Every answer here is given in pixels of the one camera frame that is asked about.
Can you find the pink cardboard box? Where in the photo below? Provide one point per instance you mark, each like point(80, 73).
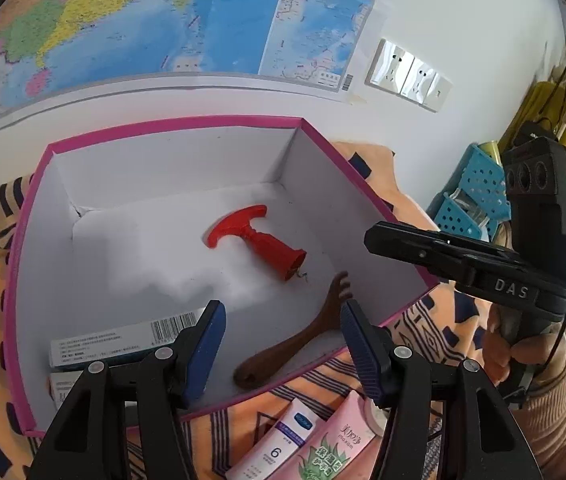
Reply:
point(163, 160)

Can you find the white barcode medicine box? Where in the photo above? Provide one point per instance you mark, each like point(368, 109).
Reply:
point(113, 345)

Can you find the person's right hand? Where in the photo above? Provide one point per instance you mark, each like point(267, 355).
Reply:
point(498, 355)

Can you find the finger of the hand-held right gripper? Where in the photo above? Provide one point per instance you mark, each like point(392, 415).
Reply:
point(403, 237)
point(450, 267)

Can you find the blue and white medicine box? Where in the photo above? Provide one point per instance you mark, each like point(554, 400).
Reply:
point(60, 390)

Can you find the person's right forearm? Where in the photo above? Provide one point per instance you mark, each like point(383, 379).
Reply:
point(548, 425)

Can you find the white tube purple label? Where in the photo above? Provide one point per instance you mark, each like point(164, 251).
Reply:
point(283, 440)

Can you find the yellow-green cylinder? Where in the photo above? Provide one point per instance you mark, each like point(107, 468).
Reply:
point(490, 150)

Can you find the white wall socket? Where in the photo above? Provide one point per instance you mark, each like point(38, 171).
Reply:
point(419, 80)
point(388, 65)

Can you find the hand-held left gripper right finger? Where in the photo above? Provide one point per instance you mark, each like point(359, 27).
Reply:
point(363, 355)

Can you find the clear tape roll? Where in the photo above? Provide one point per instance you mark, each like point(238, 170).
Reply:
point(375, 417)

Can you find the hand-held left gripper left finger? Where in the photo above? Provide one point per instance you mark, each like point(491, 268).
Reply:
point(208, 345)

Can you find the wall map poster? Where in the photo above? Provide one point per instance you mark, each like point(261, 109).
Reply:
point(113, 10)

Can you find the wooden back scratcher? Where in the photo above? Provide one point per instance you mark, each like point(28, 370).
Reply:
point(283, 350)

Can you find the pink tube aloe print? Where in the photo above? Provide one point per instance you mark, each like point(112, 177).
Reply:
point(338, 450)

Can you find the black handbag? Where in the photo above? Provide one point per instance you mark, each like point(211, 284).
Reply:
point(538, 132)

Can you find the blue perforated plastic rack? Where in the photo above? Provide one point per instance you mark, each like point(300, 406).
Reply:
point(478, 185)

